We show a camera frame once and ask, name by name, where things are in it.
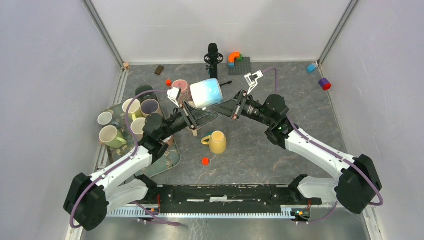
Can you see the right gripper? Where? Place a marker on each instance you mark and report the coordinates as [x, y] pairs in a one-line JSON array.
[[231, 107]]

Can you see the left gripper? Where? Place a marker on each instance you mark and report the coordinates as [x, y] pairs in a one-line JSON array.
[[188, 109]]

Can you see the blue white mug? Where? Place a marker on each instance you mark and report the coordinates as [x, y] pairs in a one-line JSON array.
[[206, 93]]

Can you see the yellow mug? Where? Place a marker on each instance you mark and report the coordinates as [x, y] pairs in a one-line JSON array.
[[216, 142]]

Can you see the iridescent pink mug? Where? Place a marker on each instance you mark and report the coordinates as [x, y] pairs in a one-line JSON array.
[[149, 107]]

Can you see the dark green mug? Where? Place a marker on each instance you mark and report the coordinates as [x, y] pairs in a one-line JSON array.
[[146, 96]]

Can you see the pink octagonal mug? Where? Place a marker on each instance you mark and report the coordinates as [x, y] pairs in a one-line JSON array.
[[137, 127]]

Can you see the yellow-green octagonal mug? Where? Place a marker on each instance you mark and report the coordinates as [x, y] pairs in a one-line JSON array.
[[133, 109]]

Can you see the light green mug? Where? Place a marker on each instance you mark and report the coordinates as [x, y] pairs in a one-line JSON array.
[[112, 137]]

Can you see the small grey-blue mug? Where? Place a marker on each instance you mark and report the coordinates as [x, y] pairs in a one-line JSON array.
[[107, 119]]

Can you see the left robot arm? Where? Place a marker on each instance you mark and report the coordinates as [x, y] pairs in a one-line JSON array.
[[91, 197]]

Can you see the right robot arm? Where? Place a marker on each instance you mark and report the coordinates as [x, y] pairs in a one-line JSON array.
[[354, 182]]

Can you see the pink ghost pattern mug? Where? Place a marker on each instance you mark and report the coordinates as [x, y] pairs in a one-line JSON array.
[[184, 86]]

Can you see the grey lego baseplate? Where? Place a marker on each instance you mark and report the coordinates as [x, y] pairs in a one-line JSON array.
[[241, 67]]

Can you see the orange curved block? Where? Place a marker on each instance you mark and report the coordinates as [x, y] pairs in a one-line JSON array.
[[233, 57]]

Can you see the red cube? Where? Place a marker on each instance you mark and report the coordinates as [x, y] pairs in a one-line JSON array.
[[205, 161]]

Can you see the black microphone on tripod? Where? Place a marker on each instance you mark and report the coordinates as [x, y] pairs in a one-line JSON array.
[[212, 59]]

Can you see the floral green tray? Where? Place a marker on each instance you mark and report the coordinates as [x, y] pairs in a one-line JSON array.
[[107, 155]]

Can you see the brown block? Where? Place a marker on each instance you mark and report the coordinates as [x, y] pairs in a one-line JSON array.
[[159, 70]]

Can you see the blue block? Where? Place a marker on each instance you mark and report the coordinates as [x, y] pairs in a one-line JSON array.
[[312, 67]]

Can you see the small wooden cube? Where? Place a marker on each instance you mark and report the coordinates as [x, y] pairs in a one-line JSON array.
[[126, 66]]

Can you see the purple red block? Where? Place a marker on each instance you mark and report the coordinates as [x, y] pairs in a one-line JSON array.
[[324, 84]]

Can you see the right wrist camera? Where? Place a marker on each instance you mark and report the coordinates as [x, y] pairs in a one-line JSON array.
[[252, 80]]

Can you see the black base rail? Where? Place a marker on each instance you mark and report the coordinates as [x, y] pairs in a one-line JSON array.
[[223, 199]]

